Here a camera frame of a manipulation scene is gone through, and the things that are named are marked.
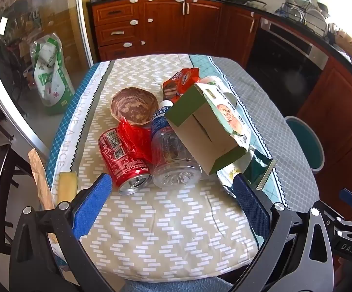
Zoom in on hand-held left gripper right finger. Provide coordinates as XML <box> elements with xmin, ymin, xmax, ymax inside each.
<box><xmin>233</xmin><ymin>173</ymin><xmax>335</xmax><ymax>292</ymax></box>

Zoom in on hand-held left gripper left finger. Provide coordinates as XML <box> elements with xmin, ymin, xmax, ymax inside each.
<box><xmin>9</xmin><ymin>173</ymin><xmax>125</xmax><ymax>292</ymax></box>

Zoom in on dark green foil packet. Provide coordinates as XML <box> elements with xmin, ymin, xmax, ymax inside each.
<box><xmin>244</xmin><ymin>150</ymin><xmax>277</xmax><ymax>191</ymax></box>

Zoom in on white yellow snack packet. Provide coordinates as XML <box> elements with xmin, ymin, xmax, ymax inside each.
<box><xmin>217</xmin><ymin>158</ymin><xmax>252</xmax><ymax>198</ymax></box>

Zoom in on red soda can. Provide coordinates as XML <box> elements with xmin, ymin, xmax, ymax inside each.
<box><xmin>98</xmin><ymin>128</ymin><xmax>153</xmax><ymax>196</ymax></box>

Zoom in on grey teal trash bin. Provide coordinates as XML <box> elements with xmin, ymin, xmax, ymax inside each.
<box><xmin>284</xmin><ymin>116</ymin><xmax>325</xmax><ymax>174</ymax></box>

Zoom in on red plastic wrapper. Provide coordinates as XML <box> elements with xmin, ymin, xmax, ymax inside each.
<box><xmin>117</xmin><ymin>117</ymin><xmax>153</xmax><ymax>163</ymax></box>

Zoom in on green cardboard box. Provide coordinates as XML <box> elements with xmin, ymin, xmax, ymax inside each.
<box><xmin>164</xmin><ymin>83</ymin><xmax>252</xmax><ymax>175</ymax></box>

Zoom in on clear plastic bottle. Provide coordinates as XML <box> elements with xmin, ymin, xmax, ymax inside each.
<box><xmin>150</xmin><ymin>100</ymin><xmax>203</xmax><ymax>189</ymax></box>

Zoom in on brown coconut shell bowl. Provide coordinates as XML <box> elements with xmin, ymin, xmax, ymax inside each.
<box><xmin>111</xmin><ymin>88</ymin><xmax>159</xmax><ymax>127</ymax></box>

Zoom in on orange snack wrapper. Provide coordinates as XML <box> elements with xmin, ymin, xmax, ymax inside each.
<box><xmin>163</xmin><ymin>68</ymin><xmax>201</xmax><ymax>103</ymax></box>

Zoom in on patterned tablecloth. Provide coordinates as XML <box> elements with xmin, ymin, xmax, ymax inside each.
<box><xmin>45</xmin><ymin>54</ymin><xmax>321</xmax><ymax>280</ymax></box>

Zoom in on green white plastic bag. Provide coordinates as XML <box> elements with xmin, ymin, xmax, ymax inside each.
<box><xmin>30</xmin><ymin>33</ymin><xmax>75</xmax><ymax>115</ymax></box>

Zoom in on black built-in oven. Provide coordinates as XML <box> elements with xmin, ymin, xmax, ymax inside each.
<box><xmin>246</xmin><ymin>18</ymin><xmax>330</xmax><ymax>118</ymax></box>

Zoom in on glass sliding door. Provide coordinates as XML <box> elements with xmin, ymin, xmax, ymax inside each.
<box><xmin>0</xmin><ymin>0</ymin><xmax>95</xmax><ymax>159</ymax></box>

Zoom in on metal dish rack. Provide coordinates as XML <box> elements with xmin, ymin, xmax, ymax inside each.
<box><xmin>275</xmin><ymin>0</ymin><xmax>337</xmax><ymax>41</ymax></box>

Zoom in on wooden kitchen cabinets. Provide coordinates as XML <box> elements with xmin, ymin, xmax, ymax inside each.
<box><xmin>86</xmin><ymin>0</ymin><xmax>352</xmax><ymax>207</ymax></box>

